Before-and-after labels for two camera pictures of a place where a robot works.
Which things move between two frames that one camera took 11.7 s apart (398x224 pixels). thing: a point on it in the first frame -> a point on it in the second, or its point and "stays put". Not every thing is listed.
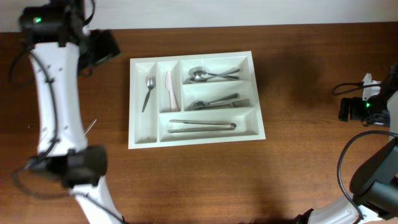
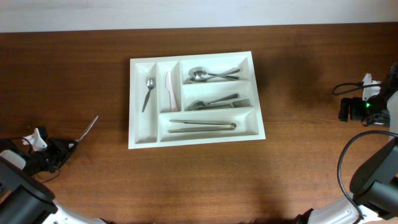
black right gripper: x=354 y=103 stays put
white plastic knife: x=173 y=98 stays put
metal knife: x=232 y=127 stays put
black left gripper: x=109 y=45 -> x=61 y=152
